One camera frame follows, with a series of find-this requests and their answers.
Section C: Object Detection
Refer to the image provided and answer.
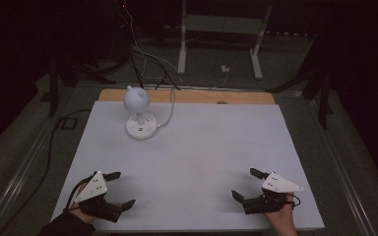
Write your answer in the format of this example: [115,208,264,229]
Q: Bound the black stand legs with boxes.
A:
[47,53,117,118]
[267,32,336,131]

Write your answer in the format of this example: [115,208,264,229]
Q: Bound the thin white floor cable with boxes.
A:
[122,0,229,89]

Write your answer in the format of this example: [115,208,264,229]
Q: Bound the person's left hand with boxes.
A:
[68,182,96,224]

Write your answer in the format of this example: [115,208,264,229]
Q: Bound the black square floor plate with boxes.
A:
[60,117,79,131]

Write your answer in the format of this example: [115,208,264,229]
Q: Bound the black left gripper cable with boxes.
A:
[64,174,95,211]

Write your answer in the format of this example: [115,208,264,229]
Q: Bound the bundle of black cables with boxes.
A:
[127,45,181,91]

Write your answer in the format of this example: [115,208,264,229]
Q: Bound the white metal stand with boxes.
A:
[176,0,274,81]

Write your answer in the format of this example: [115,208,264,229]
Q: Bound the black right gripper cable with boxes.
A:
[289,195,302,209]

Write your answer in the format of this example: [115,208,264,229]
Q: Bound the black floor cable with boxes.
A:
[0,108,93,236]

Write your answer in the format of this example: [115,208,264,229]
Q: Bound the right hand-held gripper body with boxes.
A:
[242,171,304,215]

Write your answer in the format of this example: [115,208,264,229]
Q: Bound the person's right hand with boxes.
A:
[265,194,299,236]

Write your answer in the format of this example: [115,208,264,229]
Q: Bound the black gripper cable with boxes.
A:
[64,174,95,211]
[289,195,302,209]

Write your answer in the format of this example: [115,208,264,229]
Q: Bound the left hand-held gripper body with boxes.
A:
[74,170,124,224]

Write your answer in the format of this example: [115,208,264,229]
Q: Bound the white lamp cable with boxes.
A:
[157,86,177,129]

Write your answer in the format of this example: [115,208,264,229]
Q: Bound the white table cover sheet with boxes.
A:
[50,99,325,233]

